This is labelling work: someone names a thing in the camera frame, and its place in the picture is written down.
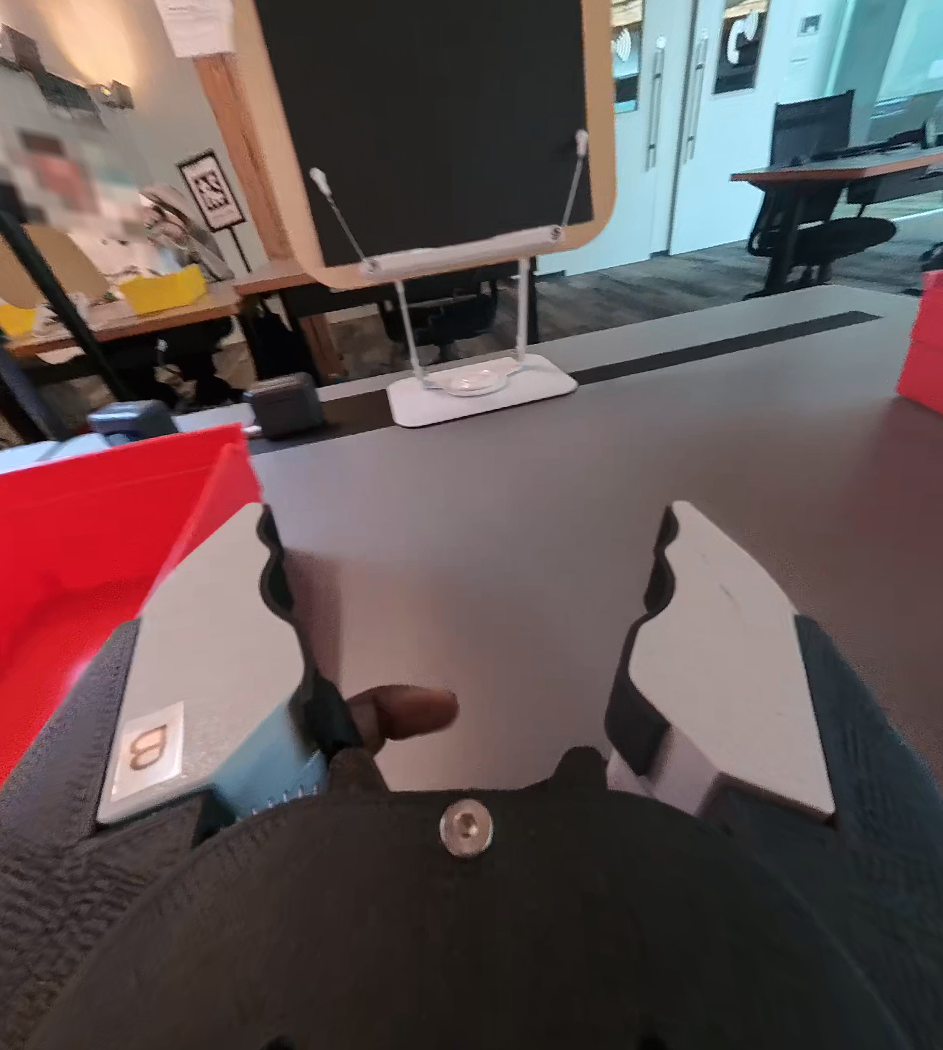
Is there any dark blue adapter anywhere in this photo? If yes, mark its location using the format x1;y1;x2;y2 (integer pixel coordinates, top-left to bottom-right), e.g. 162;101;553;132
87;400;179;449

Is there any person's left hand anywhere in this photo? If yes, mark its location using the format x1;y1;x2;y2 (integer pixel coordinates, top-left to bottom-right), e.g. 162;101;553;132
347;685;461;753

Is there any wooden framed black board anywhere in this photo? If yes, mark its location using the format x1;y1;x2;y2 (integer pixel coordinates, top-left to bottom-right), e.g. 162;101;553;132
229;0;620;290

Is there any white desk lamp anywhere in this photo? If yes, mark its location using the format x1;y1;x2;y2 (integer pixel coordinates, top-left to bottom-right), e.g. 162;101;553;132
307;127;595;429

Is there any black office chair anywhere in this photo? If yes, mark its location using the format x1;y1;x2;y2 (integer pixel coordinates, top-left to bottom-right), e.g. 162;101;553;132
746;90;899;300
379;279;499;364

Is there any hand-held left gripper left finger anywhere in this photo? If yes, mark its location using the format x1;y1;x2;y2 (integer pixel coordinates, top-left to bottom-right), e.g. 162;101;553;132
98;502;366;825

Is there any metal door handle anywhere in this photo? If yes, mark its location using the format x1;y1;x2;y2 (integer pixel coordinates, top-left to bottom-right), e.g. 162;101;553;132
683;37;707;165
646;37;667;172

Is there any wooden table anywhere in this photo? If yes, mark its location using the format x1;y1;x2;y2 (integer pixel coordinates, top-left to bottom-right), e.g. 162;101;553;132
0;279;244;374

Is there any black tripod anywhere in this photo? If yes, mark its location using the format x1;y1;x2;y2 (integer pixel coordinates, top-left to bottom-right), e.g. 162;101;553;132
0;115;132;444

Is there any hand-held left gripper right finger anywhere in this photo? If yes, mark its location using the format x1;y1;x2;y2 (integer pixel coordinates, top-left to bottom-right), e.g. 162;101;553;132
606;500;837;821

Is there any cardboard sheet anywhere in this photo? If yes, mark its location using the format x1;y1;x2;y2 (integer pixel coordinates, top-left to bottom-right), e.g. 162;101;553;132
0;225;113;311

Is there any white paper sheet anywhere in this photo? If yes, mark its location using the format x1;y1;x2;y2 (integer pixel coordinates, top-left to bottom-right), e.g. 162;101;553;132
155;0;236;59

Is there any office desk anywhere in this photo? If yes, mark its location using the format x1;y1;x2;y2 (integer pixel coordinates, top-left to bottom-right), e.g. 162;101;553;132
729;143;943;272

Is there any black and white code sign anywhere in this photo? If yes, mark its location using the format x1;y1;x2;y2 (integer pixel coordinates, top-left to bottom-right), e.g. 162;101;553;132
178;149;248;234

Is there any black charger cube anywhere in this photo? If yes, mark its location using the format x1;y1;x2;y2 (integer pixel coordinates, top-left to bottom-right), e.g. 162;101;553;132
242;373;326;441

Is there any wooden post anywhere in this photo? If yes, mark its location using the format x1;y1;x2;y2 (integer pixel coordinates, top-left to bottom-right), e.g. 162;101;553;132
192;53;345;387

